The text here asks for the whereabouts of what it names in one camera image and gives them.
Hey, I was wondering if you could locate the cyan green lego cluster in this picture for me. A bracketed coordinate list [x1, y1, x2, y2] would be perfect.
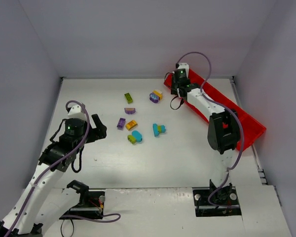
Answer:
[152, 123, 166, 137]

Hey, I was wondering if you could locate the purple rectangular lego brick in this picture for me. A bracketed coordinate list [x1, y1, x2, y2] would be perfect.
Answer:
[116, 118, 126, 130]

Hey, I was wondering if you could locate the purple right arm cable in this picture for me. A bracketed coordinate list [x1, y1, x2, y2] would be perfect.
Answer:
[176, 51, 245, 207]

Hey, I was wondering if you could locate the orange curved lego brick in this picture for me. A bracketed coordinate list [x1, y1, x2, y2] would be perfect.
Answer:
[125, 120, 138, 131]

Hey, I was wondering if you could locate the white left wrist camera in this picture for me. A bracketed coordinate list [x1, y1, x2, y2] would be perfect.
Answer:
[68, 105, 86, 121]

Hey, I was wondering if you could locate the green long lego brick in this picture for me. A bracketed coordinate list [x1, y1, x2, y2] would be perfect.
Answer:
[124, 93, 133, 104]

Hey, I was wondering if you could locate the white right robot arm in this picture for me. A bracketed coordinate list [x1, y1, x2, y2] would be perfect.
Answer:
[166, 66, 244, 193]

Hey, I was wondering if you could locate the cyan lego with green brick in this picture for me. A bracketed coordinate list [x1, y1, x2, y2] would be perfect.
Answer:
[127, 130, 143, 144]

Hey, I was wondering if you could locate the purple yellow white lego stack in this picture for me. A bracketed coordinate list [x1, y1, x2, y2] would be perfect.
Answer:
[149, 89, 163, 104]

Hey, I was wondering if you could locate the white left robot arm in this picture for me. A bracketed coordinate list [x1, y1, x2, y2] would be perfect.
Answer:
[0, 114, 107, 237]

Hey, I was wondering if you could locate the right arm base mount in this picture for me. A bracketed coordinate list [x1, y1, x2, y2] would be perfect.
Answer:
[192, 187, 242, 218]

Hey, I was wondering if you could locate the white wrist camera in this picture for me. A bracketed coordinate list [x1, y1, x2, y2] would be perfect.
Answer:
[176, 63, 189, 72]
[68, 105, 86, 121]

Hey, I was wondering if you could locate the purple half-round lego brick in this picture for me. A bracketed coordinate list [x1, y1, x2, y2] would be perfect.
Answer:
[124, 108, 136, 115]

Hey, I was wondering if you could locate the red divided bin tray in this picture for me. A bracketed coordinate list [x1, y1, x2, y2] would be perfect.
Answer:
[163, 68, 267, 151]

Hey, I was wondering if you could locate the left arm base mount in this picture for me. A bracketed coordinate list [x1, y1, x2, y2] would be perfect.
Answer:
[63, 180, 106, 220]

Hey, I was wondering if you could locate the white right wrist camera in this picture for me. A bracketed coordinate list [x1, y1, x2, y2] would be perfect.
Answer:
[176, 63, 189, 72]

